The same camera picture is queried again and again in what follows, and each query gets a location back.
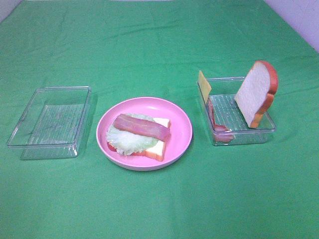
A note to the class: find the bacon strip from box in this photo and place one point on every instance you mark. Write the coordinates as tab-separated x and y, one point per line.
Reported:
142	127
224	138

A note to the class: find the bread slice from box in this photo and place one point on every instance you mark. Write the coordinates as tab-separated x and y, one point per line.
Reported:
257	92
156	152

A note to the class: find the green lettuce leaf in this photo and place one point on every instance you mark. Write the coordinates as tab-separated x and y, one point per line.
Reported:
126	143

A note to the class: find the yellow cheese slice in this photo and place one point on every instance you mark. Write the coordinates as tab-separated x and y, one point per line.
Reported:
204	86

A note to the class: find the pink round plate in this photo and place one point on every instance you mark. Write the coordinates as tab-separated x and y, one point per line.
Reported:
181	132

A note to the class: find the clear plastic box right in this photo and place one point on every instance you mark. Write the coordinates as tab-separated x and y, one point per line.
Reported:
226	112

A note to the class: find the clear plastic box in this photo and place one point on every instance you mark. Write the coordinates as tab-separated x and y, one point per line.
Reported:
52	124
226	112

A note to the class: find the green tablecloth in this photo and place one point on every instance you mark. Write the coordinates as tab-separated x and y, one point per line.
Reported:
124	50

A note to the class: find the clear plastic box left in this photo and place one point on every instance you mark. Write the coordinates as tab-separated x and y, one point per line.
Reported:
52	124

